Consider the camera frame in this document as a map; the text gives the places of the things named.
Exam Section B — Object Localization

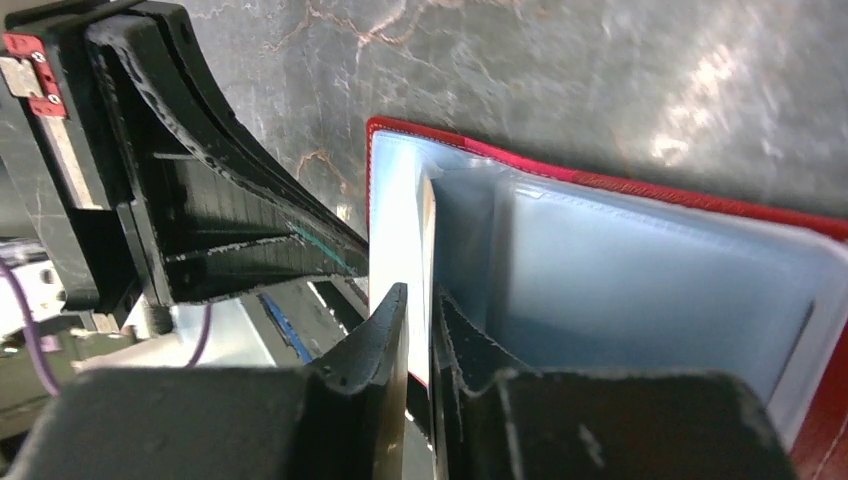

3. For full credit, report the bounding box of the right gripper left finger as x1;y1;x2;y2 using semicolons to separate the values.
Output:
8;283;408;479

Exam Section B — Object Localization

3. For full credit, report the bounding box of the gold black striped card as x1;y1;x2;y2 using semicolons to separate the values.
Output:
408;178;436;387

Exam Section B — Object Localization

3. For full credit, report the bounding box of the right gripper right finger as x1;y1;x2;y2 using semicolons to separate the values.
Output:
431;288;796;479

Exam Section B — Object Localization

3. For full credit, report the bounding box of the red leather card holder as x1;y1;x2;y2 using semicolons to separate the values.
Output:
366;117;847;479

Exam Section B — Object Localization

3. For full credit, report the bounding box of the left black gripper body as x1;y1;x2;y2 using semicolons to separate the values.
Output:
1;1;367;312

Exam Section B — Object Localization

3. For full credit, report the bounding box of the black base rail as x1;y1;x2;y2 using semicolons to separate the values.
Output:
242;278;368;367

